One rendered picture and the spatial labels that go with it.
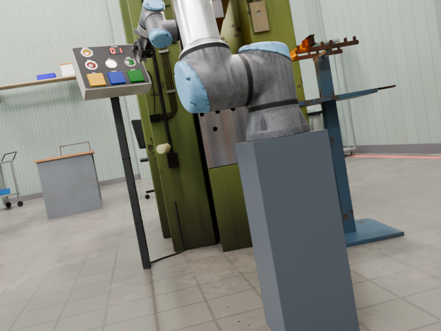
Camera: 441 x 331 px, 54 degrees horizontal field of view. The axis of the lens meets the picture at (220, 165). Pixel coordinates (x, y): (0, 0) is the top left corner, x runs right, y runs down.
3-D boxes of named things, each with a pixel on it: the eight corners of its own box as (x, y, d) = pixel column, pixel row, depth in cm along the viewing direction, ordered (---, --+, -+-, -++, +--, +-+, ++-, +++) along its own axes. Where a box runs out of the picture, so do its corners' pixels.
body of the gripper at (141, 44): (138, 60, 201) (142, 41, 191) (132, 46, 204) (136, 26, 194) (153, 58, 204) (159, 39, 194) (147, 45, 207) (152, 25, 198)
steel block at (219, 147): (276, 155, 236) (262, 75, 233) (208, 168, 234) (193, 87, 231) (260, 153, 292) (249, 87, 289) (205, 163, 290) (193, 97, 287)
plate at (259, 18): (269, 29, 250) (264, 0, 249) (254, 32, 249) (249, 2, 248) (268, 31, 252) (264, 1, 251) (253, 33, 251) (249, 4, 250)
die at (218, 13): (224, 16, 236) (221, -1, 235) (188, 22, 235) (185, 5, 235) (220, 35, 278) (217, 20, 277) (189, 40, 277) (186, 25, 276)
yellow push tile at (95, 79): (106, 84, 211) (102, 72, 213) (90, 86, 207) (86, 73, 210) (106, 87, 212) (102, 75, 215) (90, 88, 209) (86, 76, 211)
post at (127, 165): (150, 268, 232) (111, 67, 225) (143, 269, 232) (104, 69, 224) (151, 266, 236) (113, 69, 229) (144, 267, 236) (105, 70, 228)
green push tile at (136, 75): (145, 80, 220) (141, 69, 222) (131, 81, 216) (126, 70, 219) (144, 82, 221) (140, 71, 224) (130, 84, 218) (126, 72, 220)
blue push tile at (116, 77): (126, 82, 215) (121, 70, 218) (111, 83, 212) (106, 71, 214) (125, 85, 217) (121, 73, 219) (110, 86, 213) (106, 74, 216)
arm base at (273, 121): (320, 129, 122) (314, 94, 121) (256, 141, 118) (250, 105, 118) (296, 132, 140) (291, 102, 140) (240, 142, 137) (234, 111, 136)
